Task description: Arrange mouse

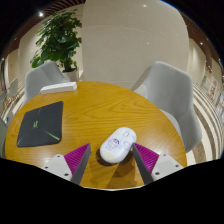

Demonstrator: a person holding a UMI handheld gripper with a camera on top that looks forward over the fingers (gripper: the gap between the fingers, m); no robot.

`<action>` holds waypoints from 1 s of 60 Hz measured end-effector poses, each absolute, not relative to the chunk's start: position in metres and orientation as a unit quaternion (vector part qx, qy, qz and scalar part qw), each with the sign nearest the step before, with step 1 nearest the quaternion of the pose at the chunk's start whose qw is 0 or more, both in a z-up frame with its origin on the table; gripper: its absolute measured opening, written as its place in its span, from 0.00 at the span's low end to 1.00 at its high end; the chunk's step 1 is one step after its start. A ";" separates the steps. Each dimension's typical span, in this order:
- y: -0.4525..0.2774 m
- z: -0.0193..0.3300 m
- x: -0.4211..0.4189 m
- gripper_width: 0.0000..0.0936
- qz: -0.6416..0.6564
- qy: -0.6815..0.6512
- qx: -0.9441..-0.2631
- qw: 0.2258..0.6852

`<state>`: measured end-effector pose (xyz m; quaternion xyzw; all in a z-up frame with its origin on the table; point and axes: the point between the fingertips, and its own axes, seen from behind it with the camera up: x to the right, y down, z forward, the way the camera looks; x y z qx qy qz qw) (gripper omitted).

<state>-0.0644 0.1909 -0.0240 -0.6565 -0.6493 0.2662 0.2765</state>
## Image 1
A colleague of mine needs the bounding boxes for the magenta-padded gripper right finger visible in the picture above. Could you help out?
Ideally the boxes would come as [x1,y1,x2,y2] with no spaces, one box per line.
[132,142,184,185]

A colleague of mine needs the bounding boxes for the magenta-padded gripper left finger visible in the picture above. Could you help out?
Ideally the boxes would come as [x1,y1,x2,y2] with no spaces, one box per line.
[41,143,92,186]

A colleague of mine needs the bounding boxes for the white cartoon-print computer mouse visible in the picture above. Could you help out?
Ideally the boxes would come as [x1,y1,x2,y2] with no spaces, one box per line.
[99,126,138,164]

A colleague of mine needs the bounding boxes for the black mouse pad green lines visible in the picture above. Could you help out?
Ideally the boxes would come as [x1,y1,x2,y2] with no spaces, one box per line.
[16,101,64,148]

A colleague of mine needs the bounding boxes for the grey shell chair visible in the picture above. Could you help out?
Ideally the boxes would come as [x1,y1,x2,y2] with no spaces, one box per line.
[23,60,71,104]
[133,60,203,154]
[0,117,9,158]

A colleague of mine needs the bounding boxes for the white power strip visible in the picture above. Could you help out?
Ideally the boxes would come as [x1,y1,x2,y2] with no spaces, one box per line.
[39,81,78,95]

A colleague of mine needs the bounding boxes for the group of distant grey chairs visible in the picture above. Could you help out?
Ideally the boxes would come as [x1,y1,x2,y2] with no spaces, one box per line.
[1,78,20,101]

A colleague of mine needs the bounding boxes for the green potted plant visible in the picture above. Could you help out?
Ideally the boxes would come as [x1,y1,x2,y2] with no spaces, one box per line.
[29,9,83,83]

